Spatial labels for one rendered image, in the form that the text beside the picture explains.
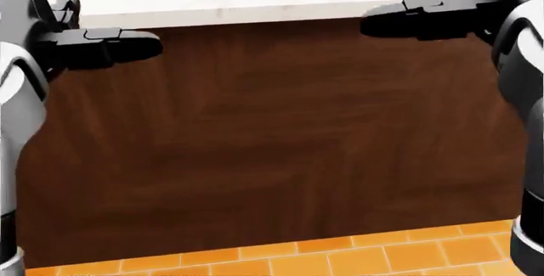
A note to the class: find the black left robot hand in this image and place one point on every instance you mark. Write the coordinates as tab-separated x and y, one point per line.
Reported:
106	48

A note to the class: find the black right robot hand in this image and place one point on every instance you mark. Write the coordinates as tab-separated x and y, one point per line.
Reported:
408	21

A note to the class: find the dark brown wooden counter cabinet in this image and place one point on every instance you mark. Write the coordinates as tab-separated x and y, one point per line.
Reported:
272	129

